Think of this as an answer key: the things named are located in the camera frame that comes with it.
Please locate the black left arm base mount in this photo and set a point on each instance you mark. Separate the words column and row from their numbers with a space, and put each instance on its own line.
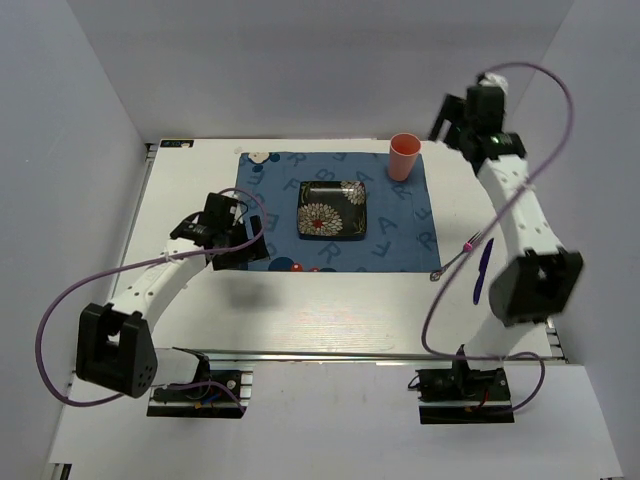
column 210, row 401

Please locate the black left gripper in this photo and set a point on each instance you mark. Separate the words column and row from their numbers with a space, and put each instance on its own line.
column 255, row 252

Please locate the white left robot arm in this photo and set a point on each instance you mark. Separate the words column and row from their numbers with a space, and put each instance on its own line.
column 115, row 349

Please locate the silver fork pink band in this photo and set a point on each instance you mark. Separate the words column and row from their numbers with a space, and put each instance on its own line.
column 468, row 246

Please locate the purple plastic knife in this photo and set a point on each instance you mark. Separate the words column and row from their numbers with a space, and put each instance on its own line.
column 482, row 271

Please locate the pink plastic cup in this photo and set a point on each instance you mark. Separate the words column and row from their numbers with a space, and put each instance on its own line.
column 403, row 153

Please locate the black floral square plate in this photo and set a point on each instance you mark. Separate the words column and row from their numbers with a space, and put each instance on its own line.
column 332, row 210

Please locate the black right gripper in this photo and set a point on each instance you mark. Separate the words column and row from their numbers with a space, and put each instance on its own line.
column 452, row 110

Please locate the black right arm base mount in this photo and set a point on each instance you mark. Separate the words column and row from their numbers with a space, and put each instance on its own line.
column 450, row 397

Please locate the blue cartoon print cloth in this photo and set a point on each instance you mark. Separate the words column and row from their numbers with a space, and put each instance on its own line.
column 401, row 234

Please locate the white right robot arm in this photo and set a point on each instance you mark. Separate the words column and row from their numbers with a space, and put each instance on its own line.
column 540, row 274

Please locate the left blue table label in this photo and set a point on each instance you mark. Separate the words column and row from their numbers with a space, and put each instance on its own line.
column 176, row 143

